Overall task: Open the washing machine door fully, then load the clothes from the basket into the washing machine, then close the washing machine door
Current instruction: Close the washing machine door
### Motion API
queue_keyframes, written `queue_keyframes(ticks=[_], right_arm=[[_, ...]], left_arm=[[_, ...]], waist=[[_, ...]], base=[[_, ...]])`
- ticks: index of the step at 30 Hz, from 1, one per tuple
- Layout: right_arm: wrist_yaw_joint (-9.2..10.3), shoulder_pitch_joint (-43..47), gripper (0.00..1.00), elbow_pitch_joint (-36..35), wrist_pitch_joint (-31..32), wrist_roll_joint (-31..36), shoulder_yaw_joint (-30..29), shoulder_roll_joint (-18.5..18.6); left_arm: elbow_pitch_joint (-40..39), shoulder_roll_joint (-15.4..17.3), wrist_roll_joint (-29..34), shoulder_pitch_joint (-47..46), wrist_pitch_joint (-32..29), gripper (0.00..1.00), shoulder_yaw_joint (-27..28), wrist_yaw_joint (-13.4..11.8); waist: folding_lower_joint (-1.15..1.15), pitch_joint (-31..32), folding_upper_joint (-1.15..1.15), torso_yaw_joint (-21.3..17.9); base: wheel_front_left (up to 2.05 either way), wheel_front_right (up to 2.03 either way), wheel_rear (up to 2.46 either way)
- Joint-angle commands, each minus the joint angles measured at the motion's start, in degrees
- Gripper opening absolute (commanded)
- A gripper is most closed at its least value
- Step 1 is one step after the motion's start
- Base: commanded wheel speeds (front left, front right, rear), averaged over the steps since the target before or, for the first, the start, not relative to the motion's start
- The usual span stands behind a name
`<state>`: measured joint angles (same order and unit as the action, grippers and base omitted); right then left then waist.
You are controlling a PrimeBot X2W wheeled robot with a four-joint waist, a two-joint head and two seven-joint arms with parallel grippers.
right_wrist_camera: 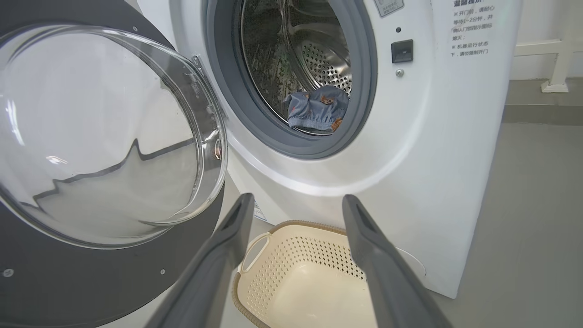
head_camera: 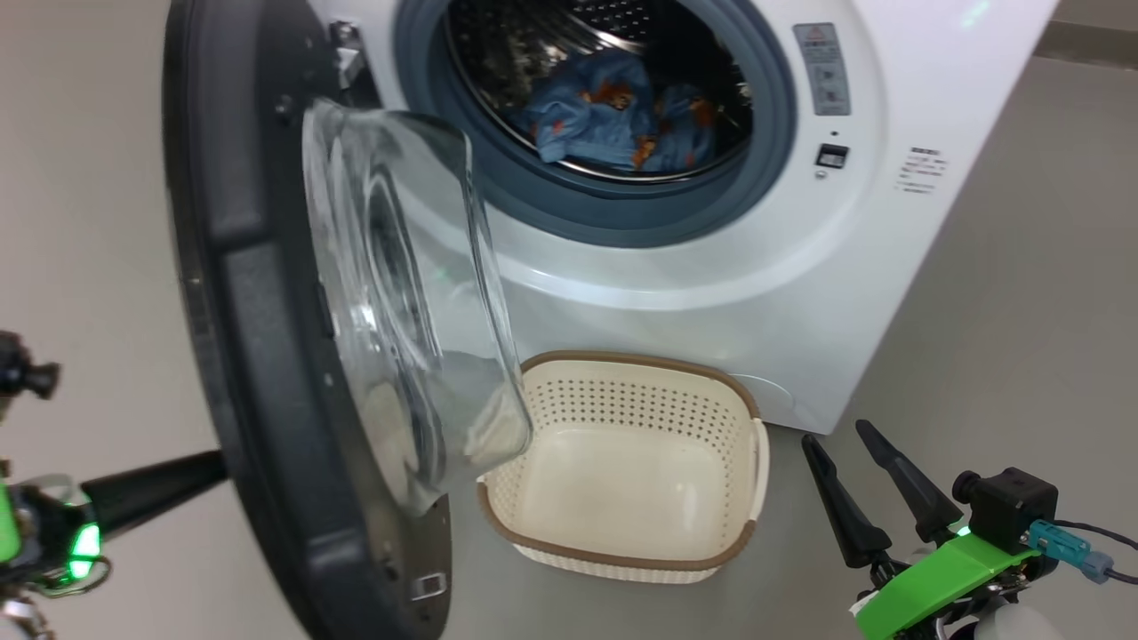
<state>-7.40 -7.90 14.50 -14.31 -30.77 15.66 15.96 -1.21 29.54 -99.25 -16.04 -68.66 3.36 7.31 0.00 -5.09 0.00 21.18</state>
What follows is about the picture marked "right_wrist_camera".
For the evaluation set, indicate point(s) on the dark round glass washer door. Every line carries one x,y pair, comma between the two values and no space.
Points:
104,282

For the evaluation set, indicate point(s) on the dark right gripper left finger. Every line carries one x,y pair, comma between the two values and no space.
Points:
209,273

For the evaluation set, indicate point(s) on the small grey rectangular sticker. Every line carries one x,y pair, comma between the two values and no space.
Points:
388,7

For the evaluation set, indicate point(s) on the printed instruction text label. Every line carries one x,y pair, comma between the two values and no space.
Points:
471,27

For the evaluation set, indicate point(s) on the white metal frame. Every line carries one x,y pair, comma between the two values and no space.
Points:
567,45

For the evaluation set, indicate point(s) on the blue white energy label sticker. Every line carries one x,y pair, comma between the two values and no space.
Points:
260,213

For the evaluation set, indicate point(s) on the white front-load washing machine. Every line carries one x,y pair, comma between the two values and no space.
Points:
432,159

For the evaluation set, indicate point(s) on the cream perforated laundry basket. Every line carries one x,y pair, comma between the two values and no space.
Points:
296,282

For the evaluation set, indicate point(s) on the small blue bear-print garment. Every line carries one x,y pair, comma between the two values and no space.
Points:
316,111

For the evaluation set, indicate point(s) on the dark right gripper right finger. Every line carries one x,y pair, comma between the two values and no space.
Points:
387,282

